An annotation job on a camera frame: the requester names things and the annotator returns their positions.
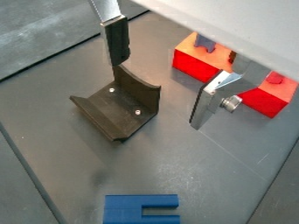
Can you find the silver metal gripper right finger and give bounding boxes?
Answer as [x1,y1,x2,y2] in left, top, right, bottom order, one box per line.
[190,55,271,130]

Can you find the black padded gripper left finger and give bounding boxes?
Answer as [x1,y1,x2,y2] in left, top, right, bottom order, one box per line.
[88,0,131,67]

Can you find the black curved fixture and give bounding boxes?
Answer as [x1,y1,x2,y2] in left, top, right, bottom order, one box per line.
[69,65,162,141]

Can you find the blue square-circle object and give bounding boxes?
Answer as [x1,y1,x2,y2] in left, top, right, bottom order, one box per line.
[103,194,180,224]

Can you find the red peg board base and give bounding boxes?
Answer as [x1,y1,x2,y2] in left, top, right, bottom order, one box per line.
[172,32,299,118]

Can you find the red square peg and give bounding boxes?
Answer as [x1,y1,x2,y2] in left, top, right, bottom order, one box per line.
[266,72,284,84]

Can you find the light blue notched peg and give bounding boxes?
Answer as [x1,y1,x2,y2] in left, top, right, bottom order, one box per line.
[194,34,216,53]

